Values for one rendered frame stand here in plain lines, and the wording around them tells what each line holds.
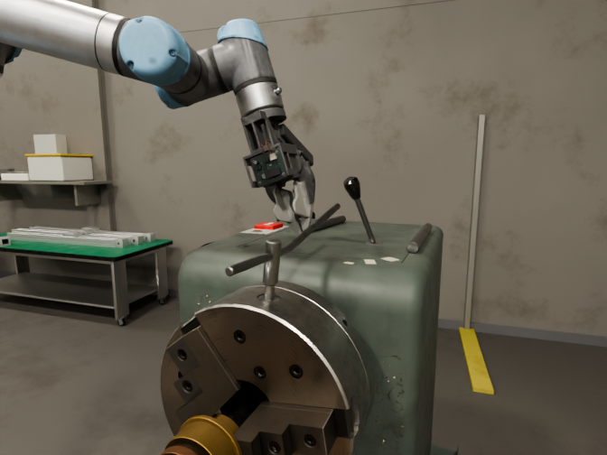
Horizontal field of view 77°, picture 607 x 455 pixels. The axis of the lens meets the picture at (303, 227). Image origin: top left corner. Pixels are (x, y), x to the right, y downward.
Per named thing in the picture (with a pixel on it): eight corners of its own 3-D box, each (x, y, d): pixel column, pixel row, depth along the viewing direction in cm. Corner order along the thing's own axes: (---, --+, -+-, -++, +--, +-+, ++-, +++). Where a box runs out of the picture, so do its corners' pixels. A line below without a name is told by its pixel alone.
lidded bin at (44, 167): (96, 180, 419) (93, 154, 415) (63, 181, 381) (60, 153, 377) (61, 180, 433) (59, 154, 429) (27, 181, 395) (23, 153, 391)
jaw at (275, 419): (271, 385, 55) (350, 392, 50) (276, 417, 56) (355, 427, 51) (228, 433, 45) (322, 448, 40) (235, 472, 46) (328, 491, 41)
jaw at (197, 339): (233, 388, 58) (191, 323, 59) (255, 375, 56) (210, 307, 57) (184, 434, 48) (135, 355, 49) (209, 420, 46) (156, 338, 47)
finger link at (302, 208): (293, 239, 62) (275, 185, 62) (306, 234, 67) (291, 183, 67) (309, 235, 61) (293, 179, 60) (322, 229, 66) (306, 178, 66)
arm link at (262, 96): (249, 104, 69) (288, 85, 66) (256, 127, 69) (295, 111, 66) (226, 97, 62) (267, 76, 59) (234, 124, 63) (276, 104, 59)
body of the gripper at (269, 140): (251, 192, 62) (229, 121, 61) (275, 190, 70) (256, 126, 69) (292, 178, 59) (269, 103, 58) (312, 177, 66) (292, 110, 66)
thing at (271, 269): (269, 321, 54) (276, 243, 52) (256, 317, 55) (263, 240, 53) (277, 316, 56) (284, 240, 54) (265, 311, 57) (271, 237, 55)
